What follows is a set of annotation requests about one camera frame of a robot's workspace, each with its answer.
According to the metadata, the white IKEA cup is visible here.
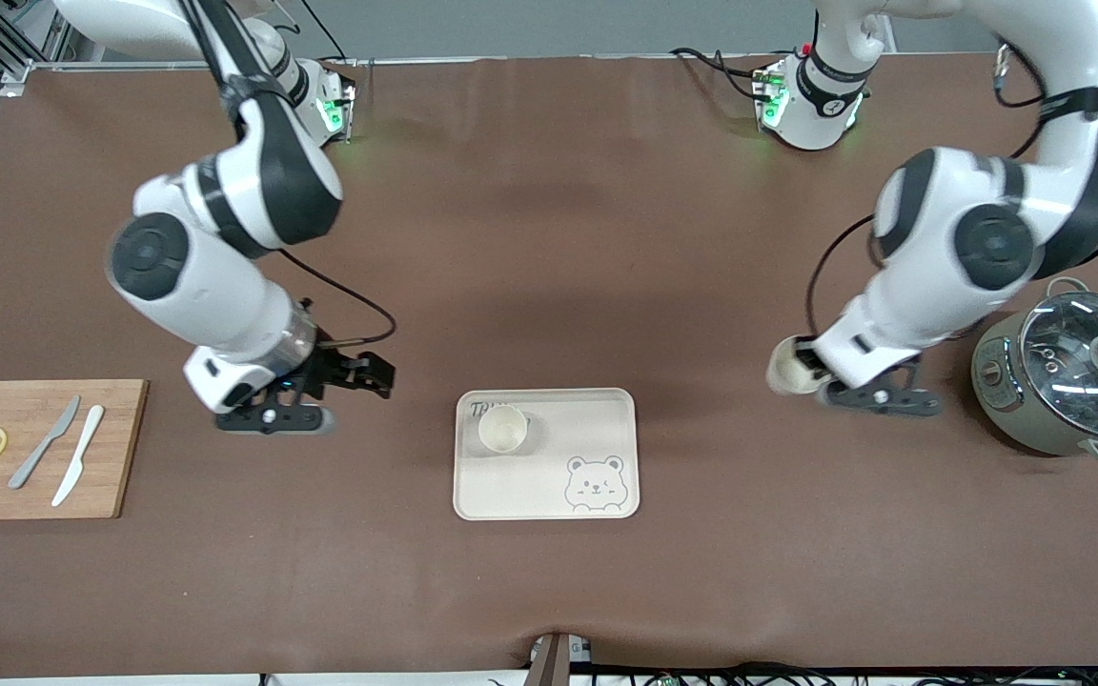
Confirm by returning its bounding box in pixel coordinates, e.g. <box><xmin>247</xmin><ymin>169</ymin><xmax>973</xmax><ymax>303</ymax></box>
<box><xmin>478</xmin><ymin>404</ymin><xmax>529</xmax><ymax>454</ymax></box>
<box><xmin>765</xmin><ymin>333</ymin><xmax>833</xmax><ymax>397</ymax></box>

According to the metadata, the bamboo cutting board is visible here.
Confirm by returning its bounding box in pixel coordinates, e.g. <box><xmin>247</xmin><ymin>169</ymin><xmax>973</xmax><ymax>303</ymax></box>
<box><xmin>0</xmin><ymin>379</ymin><xmax>150</xmax><ymax>521</ymax></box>

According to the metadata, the grey-green electric pot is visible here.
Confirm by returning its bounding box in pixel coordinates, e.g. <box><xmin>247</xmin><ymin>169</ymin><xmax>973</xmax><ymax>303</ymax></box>
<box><xmin>971</xmin><ymin>276</ymin><xmax>1098</xmax><ymax>468</ymax></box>

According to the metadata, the white plastic knife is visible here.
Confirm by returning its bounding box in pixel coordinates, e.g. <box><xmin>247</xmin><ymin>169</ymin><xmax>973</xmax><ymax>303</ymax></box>
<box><xmin>51</xmin><ymin>405</ymin><xmax>106</xmax><ymax>508</ymax></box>

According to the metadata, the grey plastic knife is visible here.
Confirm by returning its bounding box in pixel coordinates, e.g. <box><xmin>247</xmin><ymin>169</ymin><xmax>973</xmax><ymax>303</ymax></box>
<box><xmin>8</xmin><ymin>395</ymin><xmax>82</xmax><ymax>491</ymax></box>

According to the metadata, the glass pot lid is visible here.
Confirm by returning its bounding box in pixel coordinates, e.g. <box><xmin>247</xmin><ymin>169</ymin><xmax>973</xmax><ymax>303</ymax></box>
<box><xmin>1019</xmin><ymin>291</ymin><xmax>1098</xmax><ymax>439</ymax></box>

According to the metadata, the cream tray with bear print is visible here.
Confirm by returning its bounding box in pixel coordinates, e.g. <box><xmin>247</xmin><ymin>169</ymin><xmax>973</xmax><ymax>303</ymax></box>
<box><xmin>453</xmin><ymin>388</ymin><xmax>641</xmax><ymax>522</ymax></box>

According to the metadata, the brown table cover sheet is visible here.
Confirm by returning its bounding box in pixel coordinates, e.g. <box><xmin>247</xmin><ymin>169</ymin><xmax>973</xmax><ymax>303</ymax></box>
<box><xmin>0</xmin><ymin>52</ymin><xmax>1098</xmax><ymax>679</ymax></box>

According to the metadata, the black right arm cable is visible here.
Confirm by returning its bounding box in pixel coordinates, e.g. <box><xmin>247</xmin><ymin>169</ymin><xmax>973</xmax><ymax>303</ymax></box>
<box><xmin>182</xmin><ymin>0</ymin><xmax>399</xmax><ymax>349</ymax></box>

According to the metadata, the short black left arm cable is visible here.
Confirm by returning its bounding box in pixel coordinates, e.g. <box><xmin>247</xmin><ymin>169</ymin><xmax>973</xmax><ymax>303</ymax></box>
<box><xmin>992</xmin><ymin>43</ymin><xmax>1050</xmax><ymax>111</ymax></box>

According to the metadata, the black base cable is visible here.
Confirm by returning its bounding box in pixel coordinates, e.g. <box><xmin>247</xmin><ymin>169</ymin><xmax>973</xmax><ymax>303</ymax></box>
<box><xmin>301</xmin><ymin>0</ymin><xmax>365</xmax><ymax>67</ymax></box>
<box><xmin>670</xmin><ymin>47</ymin><xmax>771</xmax><ymax>102</ymax></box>

